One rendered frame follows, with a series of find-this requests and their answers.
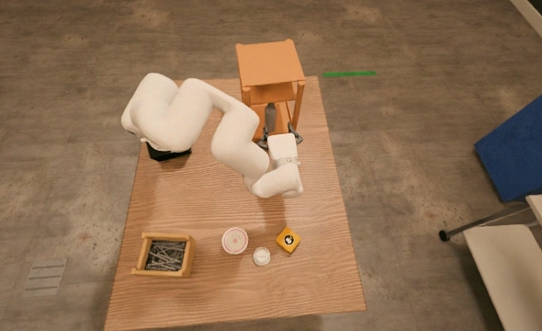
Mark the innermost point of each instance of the orange wooden shelving unit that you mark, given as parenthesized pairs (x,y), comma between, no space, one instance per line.
(268,64)

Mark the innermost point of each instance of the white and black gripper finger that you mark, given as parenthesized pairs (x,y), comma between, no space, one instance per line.
(296,135)
(264,138)

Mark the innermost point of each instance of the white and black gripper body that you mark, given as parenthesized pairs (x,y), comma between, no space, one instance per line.
(282,145)

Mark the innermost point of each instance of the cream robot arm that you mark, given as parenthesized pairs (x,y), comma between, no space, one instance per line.
(177,128)

